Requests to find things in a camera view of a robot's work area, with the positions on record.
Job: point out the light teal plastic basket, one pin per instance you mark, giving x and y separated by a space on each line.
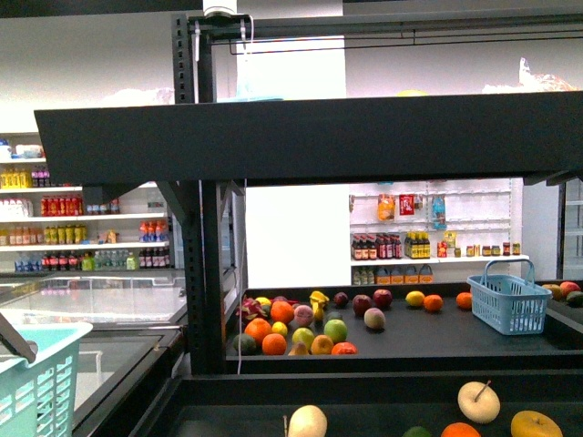
38 397

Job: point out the black upper shelf panel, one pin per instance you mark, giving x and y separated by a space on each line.
313 141

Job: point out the white pear left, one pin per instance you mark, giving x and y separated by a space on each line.
307 421

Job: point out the glass-top freezer chest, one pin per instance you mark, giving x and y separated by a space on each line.
138 320

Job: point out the white pear with stem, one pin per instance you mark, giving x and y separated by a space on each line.
478 402

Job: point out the small orange tangerine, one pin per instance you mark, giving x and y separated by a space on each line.
460 429

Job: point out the yellow-orange apple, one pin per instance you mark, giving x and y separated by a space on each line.
529 423

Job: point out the black shelf upright post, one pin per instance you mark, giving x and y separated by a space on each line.
194 83

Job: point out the blue plastic basket with handle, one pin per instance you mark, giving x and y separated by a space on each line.
509 304

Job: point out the grey basket handle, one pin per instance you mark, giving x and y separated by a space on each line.
16 343

